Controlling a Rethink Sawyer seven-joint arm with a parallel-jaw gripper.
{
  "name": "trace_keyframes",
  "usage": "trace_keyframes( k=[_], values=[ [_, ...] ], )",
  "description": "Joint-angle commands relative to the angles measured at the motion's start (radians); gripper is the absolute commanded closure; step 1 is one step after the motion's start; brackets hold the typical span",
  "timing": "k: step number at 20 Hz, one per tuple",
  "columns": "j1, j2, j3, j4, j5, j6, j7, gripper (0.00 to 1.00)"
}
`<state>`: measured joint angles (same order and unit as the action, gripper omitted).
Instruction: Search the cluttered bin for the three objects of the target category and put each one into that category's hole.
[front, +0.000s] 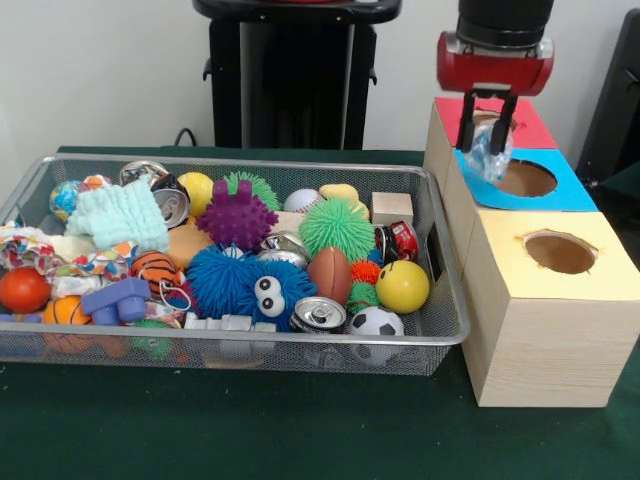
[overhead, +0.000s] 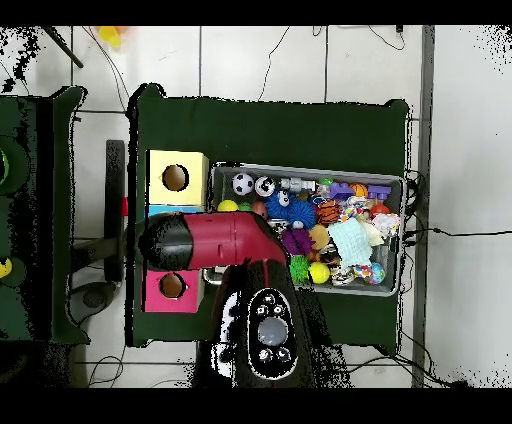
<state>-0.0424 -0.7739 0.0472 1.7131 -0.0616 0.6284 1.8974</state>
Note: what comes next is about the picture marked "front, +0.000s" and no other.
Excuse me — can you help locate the black and white soccer ball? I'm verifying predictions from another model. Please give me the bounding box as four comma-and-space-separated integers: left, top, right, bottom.
348, 306, 406, 369

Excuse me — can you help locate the black chair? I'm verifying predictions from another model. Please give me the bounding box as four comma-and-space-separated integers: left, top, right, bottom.
574, 8, 640, 186

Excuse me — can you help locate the colourful globe ball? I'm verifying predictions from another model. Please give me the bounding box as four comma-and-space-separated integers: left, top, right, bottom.
48, 179, 84, 224

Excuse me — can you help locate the crushed bottle with colourful label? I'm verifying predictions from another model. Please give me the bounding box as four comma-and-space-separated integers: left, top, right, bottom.
462, 119, 515, 185

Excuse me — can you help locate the blue puffer ball with eyes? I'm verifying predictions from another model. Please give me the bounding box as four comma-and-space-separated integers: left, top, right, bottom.
187, 244, 318, 334

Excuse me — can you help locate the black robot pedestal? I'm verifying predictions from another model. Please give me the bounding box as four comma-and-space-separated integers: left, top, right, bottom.
192, 0, 404, 150

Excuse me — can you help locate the silver drink can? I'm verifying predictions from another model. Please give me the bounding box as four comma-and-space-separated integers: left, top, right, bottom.
289, 296, 348, 335

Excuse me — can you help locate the brown toy football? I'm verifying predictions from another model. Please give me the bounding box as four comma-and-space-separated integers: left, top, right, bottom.
307, 247, 354, 306

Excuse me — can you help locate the mint knitted cloth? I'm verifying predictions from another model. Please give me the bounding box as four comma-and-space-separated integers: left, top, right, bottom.
64, 174, 171, 253

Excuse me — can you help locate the green puffer ball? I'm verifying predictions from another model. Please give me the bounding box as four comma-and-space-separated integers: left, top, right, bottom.
298, 198, 376, 262

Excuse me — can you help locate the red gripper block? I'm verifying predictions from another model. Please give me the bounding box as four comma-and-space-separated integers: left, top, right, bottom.
436, 30, 556, 156

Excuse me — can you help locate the purple spiky ball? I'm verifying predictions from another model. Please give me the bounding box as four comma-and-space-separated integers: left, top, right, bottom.
195, 179, 280, 251

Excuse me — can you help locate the yellow ball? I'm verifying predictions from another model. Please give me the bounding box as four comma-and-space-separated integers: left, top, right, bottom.
375, 259, 431, 315

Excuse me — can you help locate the dark green table cloth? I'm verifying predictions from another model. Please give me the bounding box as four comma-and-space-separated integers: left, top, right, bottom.
597, 162, 640, 202
0, 144, 640, 480

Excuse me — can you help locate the wooden box with three holes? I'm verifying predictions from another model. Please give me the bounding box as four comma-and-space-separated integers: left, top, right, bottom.
423, 96, 640, 409

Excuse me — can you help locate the crushed red and black can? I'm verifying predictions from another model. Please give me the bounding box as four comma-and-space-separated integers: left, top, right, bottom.
374, 221, 420, 261

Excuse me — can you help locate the shallow mesh bin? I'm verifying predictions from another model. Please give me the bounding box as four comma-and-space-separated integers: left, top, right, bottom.
0, 154, 471, 377

